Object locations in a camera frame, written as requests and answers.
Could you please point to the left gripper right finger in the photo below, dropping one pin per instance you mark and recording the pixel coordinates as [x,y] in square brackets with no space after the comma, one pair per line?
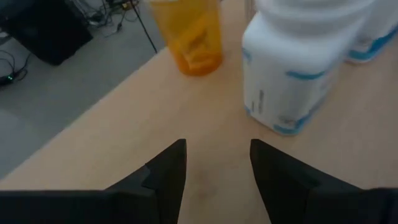
[311,202]

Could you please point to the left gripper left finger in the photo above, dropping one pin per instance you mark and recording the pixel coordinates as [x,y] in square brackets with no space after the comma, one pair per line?
[93,207]

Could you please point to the black equipment case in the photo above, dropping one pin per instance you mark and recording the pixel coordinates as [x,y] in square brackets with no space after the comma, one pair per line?
[46,31]

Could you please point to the orange bottle white cap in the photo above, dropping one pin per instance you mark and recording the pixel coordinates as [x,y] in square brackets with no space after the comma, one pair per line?
[192,40]

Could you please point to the small device green light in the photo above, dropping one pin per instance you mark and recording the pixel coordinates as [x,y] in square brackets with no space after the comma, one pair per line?
[6,78]

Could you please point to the white bottle blue label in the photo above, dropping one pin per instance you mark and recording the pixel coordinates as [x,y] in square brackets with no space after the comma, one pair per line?
[289,71]

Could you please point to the large white medicine bottle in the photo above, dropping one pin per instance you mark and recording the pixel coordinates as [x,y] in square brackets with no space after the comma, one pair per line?
[379,34]

